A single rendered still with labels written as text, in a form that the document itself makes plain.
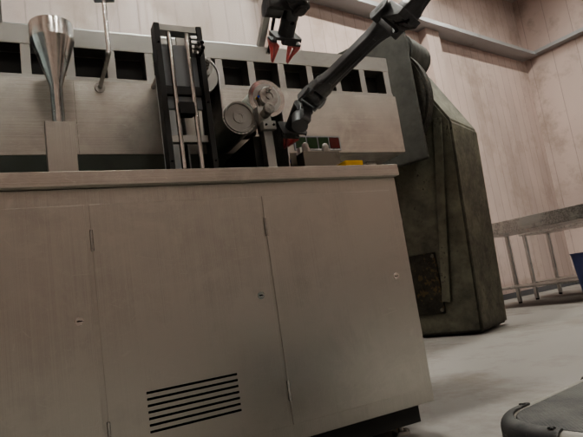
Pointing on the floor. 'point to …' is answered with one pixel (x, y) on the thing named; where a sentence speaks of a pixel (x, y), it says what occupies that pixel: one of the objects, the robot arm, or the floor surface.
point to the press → (442, 201)
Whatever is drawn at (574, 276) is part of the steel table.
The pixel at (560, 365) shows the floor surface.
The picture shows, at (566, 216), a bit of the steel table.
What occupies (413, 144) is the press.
